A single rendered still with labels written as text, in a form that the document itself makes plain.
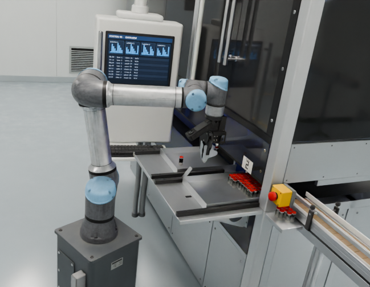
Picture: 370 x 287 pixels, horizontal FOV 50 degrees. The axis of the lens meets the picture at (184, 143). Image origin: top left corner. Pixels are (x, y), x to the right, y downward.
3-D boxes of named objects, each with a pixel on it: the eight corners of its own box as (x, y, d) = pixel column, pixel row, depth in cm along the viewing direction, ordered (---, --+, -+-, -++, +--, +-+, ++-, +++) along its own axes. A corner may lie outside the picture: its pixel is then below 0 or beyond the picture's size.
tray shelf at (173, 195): (210, 150, 240) (210, 147, 240) (276, 212, 182) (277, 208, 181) (132, 154, 222) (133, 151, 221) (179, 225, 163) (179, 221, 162)
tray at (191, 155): (214, 151, 236) (215, 145, 234) (235, 170, 214) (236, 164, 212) (159, 154, 222) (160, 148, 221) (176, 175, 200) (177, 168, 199)
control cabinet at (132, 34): (164, 132, 276) (177, 15, 247) (171, 143, 259) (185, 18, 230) (89, 132, 262) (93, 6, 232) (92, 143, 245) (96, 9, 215)
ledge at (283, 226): (289, 213, 182) (291, 209, 182) (308, 229, 171) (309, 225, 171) (264, 216, 177) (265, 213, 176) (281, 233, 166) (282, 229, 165)
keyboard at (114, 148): (162, 147, 251) (163, 143, 250) (167, 156, 238) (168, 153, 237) (97, 147, 239) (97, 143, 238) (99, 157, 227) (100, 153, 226)
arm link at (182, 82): (180, 82, 148) (209, 85, 149) (178, 76, 158) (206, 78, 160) (178, 102, 151) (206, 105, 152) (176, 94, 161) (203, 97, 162)
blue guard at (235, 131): (139, 76, 341) (141, 54, 334) (263, 181, 178) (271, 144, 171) (138, 76, 341) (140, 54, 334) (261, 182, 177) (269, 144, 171)
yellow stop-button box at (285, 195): (283, 197, 175) (286, 183, 172) (292, 205, 169) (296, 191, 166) (268, 199, 172) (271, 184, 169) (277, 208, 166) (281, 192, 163)
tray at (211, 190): (242, 177, 207) (243, 171, 206) (271, 202, 185) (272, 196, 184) (182, 183, 193) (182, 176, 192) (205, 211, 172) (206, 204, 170)
